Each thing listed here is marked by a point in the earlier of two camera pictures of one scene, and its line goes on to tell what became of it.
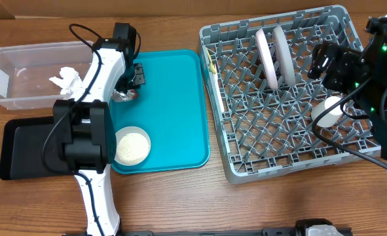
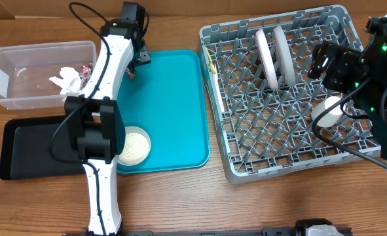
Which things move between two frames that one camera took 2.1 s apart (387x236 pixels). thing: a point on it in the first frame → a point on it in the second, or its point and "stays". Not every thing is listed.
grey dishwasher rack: x=270 y=117 stays
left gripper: x=140 y=78 → x=145 y=56
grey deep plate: x=284 y=55 stays
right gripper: x=340 y=58 stays
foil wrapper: x=120 y=97 → x=85 y=74
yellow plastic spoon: x=212 y=66 stays
